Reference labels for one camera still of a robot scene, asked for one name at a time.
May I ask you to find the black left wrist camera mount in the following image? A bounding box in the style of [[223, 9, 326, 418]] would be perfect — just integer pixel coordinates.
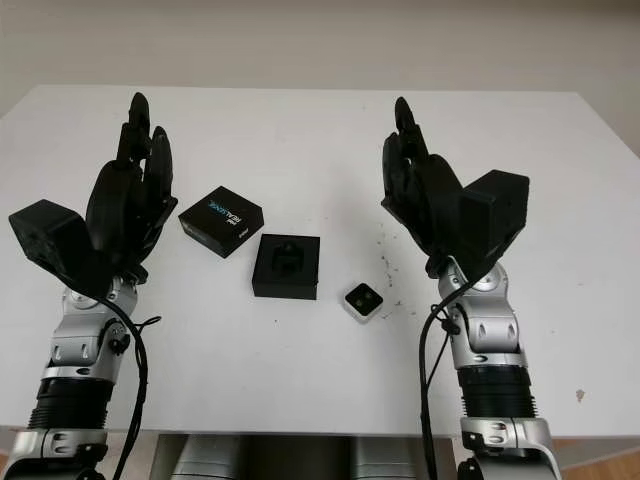
[[8, 198, 117, 302]]

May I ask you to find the black box base foam insert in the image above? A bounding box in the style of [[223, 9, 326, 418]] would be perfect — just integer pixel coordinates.
[[250, 232, 321, 301]]

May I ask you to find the black RealSense box lid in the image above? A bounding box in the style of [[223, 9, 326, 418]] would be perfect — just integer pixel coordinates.
[[178, 185, 266, 259]]

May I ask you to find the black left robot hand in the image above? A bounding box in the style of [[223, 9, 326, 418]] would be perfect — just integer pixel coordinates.
[[84, 92, 180, 282]]

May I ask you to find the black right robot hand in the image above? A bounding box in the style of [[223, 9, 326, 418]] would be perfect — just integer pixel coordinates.
[[380, 96, 465, 267]]

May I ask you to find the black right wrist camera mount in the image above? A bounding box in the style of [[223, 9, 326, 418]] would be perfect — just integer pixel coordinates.
[[458, 169, 531, 275]]

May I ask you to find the silver black robot torso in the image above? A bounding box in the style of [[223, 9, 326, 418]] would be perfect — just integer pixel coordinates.
[[157, 433, 459, 480]]

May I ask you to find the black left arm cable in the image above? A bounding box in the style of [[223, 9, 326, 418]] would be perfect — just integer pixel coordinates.
[[94, 293, 164, 480]]

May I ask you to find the small silver depth camera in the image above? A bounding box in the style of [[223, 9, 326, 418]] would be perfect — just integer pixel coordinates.
[[343, 282, 385, 326]]

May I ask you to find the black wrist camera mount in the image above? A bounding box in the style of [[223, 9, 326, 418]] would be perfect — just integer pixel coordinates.
[[458, 169, 531, 275], [8, 198, 117, 302]]

